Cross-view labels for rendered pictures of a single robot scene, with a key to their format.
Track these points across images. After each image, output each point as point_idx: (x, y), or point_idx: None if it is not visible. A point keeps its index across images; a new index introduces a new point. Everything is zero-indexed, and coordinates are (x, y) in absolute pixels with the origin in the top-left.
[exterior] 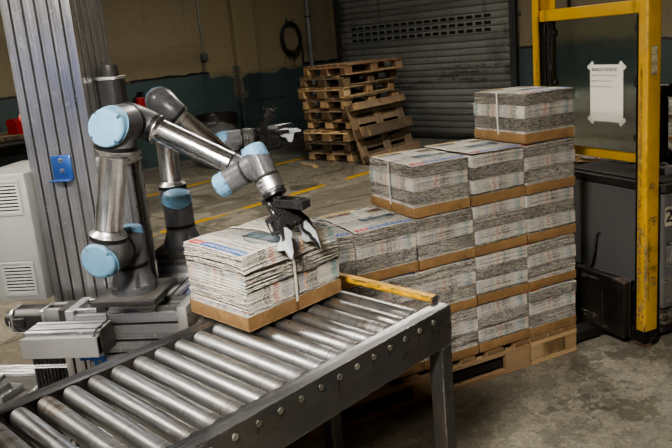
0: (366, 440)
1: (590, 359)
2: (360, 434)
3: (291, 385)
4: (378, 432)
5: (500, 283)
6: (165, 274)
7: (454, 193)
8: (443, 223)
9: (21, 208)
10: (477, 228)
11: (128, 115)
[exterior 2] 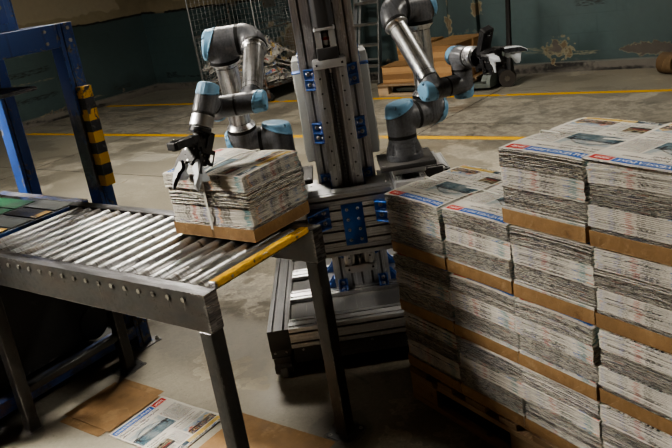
0: (422, 434)
1: None
2: (433, 428)
3: (79, 267)
4: (440, 440)
5: (641, 396)
6: (387, 177)
7: (562, 211)
8: (546, 248)
9: (294, 88)
10: (602, 284)
11: (213, 37)
